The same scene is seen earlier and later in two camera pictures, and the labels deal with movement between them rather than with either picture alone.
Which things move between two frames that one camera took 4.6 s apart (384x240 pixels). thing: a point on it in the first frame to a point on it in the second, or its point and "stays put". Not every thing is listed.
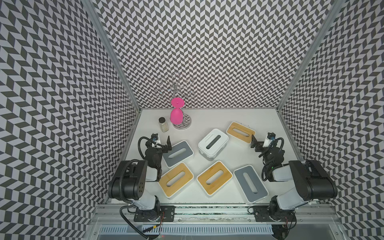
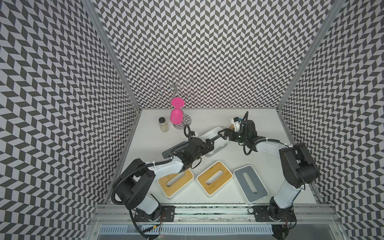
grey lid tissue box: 251,186 stays put
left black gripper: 169,144 to 211,146
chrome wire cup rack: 175,88 stays put
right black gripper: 259,144 to 226,133
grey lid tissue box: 179,152 stays put
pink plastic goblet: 176,114 stays put
